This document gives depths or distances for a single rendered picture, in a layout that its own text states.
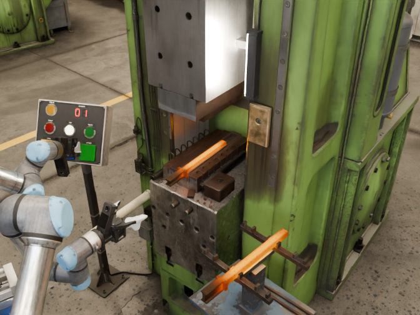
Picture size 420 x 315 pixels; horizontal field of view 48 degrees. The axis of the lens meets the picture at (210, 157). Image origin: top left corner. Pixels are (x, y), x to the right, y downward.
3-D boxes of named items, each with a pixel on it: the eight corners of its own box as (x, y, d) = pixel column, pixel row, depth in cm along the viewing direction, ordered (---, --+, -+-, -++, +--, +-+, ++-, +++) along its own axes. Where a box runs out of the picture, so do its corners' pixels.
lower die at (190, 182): (197, 192, 206) (197, 177, 201) (163, 177, 216) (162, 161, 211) (249, 152, 234) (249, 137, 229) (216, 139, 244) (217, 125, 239)
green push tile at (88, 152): (94, 161, 215) (95, 145, 215) (79, 159, 216) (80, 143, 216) (95, 161, 216) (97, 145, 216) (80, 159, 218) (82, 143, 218)
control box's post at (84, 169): (105, 284, 281) (78, 126, 222) (101, 280, 283) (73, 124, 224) (110, 279, 283) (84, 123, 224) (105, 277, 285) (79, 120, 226)
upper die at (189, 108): (195, 122, 186) (195, 100, 181) (158, 108, 196) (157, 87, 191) (252, 86, 214) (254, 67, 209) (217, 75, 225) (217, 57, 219)
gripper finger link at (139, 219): (148, 224, 183) (124, 229, 181) (147, 212, 180) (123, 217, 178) (149, 229, 181) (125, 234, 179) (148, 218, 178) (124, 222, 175)
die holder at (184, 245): (215, 286, 219) (215, 212, 194) (154, 252, 238) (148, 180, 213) (275, 222, 256) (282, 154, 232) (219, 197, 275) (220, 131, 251)
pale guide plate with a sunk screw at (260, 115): (266, 147, 186) (269, 109, 177) (247, 140, 190) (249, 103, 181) (269, 145, 187) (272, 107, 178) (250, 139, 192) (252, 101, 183)
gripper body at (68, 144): (79, 138, 197) (65, 138, 185) (77, 158, 197) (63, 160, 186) (62, 136, 198) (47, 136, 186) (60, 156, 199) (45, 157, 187)
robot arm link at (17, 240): (-28, 215, 135) (29, 287, 172) (7, 218, 133) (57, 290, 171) (-11, 182, 142) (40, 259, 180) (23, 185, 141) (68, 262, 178)
